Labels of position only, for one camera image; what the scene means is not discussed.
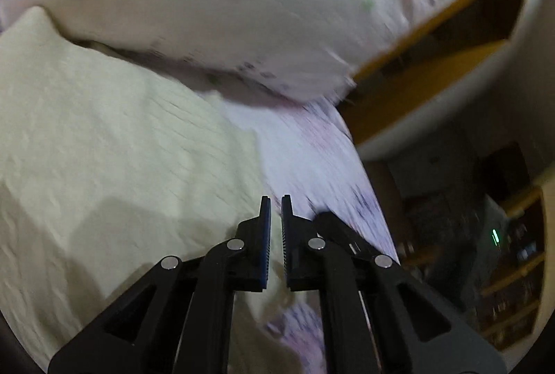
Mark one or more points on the wooden shelf unit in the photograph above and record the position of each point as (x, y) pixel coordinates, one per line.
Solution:
(511, 270)

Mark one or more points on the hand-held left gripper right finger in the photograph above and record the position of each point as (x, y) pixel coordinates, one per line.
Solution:
(286, 252)

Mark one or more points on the yellow wooden headboard shelf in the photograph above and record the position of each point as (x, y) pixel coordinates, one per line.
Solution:
(390, 114)

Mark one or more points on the pink floral bed sheet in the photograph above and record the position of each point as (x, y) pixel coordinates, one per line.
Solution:
(303, 148)

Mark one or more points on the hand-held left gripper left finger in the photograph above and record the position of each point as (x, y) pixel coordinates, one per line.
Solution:
(265, 252)

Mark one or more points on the cream textured blanket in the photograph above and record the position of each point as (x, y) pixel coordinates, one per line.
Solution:
(108, 148)

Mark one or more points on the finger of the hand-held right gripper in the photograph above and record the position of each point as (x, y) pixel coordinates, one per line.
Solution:
(342, 235)

